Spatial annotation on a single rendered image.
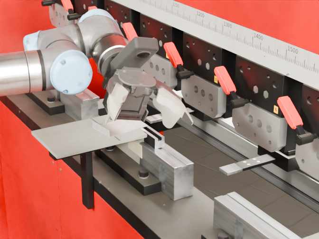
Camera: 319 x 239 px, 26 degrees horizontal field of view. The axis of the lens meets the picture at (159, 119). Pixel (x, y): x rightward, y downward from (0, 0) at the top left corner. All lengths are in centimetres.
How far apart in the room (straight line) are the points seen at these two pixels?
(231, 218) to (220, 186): 214
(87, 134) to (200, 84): 45
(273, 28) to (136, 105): 29
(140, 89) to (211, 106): 32
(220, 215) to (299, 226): 182
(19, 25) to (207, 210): 120
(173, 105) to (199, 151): 288
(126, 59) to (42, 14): 146
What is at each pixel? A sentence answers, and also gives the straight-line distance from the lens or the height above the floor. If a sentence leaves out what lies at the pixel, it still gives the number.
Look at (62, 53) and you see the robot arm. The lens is 123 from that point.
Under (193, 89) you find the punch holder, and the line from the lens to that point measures 157.
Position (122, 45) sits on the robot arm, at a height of 138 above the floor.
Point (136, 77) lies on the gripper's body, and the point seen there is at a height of 135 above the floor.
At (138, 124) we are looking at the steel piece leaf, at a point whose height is 100.
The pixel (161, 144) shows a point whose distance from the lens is 186.
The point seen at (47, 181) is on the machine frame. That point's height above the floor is 69.
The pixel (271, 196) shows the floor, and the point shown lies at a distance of 366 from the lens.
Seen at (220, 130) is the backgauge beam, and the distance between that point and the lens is 201.
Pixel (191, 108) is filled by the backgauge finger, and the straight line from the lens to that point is 203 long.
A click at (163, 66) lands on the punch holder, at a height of 124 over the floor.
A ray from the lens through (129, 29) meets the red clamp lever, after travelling 173.
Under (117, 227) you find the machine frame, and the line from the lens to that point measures 186.
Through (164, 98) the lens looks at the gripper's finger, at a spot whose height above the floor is 132.
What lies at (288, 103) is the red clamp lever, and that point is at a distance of 126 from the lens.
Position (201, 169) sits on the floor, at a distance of 389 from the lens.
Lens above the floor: 176
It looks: 23 degrees down
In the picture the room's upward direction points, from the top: straight up
